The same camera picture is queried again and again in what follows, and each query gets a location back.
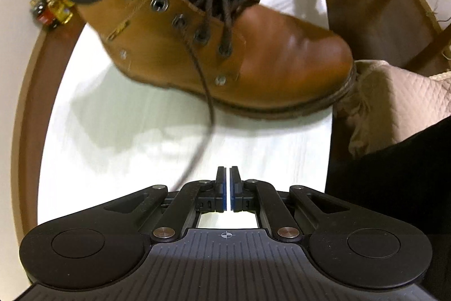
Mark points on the brown leather boot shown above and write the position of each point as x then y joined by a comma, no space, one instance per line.
282,54

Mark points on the person's black clothing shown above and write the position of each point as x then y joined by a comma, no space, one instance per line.
387,188

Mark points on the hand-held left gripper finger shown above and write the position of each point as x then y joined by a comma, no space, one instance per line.
224,195
232,195

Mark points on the pink quilted cushion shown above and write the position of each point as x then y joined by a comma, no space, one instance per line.
398,103

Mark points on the row of cooking oil bottles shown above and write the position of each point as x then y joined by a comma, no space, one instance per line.
53,6

